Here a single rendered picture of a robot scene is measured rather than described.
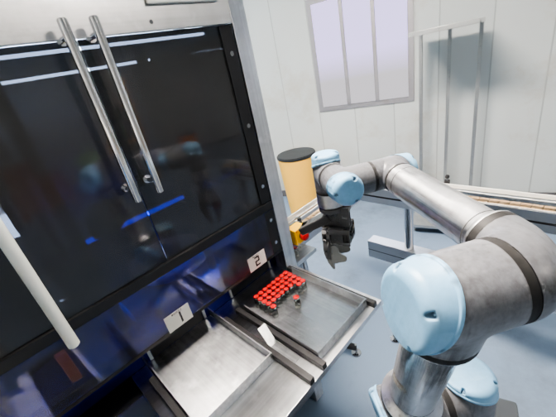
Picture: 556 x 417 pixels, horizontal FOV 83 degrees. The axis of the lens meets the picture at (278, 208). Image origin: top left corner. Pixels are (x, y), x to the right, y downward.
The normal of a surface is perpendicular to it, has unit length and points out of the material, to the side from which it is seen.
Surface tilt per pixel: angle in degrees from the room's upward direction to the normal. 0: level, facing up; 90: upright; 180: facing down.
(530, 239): 15
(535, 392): 0
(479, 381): 7
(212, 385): 0
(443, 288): 37
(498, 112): 90
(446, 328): 74
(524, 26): 90
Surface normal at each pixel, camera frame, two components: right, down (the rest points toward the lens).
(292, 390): -0.19, -0.89
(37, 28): 0.70, 0.18
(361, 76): -0.44, 0.46
